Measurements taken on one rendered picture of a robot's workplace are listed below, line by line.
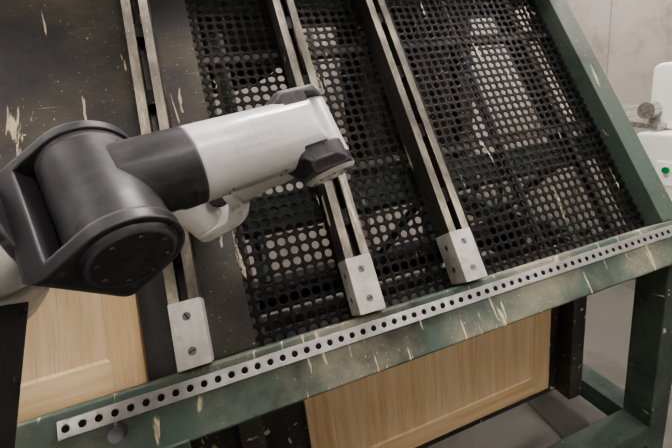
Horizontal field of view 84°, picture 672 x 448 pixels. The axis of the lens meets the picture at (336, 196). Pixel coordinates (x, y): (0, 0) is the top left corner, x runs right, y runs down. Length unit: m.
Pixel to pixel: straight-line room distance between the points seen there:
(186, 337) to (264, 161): 0.47
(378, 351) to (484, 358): 0.63
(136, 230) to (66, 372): 0.59
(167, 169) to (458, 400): 1.27
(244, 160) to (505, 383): 1.33
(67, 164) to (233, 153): 0.15
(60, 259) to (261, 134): 0.22
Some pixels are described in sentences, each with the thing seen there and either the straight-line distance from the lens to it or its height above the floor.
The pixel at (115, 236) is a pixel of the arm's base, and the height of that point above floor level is 1.29.
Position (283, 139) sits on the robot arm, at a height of 1.34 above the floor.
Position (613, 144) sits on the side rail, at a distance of 1.52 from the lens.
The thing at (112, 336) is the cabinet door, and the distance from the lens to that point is 0.89.
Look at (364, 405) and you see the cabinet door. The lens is 1.28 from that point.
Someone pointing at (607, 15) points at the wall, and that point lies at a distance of 4.53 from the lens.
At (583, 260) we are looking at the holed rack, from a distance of 1.21.
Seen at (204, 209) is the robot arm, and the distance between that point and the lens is 0.66.
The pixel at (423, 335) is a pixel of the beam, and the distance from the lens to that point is 0.92.
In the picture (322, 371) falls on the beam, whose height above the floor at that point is 0.84.
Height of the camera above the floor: 1.38
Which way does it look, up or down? 15 degrees down
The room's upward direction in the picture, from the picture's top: 7 degrees counter-clockwise
